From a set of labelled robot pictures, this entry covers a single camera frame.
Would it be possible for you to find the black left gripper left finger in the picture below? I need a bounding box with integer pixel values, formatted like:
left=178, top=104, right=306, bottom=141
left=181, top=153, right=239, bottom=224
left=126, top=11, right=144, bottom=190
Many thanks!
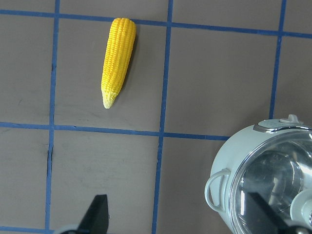
left=77, top=195, right=108, bottom=234

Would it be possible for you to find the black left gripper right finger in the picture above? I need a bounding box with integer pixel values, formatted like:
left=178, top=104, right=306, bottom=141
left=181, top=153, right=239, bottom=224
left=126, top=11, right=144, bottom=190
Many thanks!
left=245, top=192, right=289, bottom=234

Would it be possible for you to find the glass pot lid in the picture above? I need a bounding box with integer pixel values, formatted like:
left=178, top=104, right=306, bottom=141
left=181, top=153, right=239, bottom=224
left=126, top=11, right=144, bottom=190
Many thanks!
left=229, top=130, right=312, bottom=234

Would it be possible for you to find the yellow corn cob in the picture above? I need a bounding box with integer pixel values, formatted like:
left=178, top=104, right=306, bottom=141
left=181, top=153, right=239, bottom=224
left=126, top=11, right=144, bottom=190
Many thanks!
left=100, top=18, right=136, bottom=109

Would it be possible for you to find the white cooking pot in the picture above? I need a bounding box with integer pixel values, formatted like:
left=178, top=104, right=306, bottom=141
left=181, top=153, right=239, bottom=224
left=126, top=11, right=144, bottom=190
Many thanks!
left=204, top=115, right=312, bottom=233

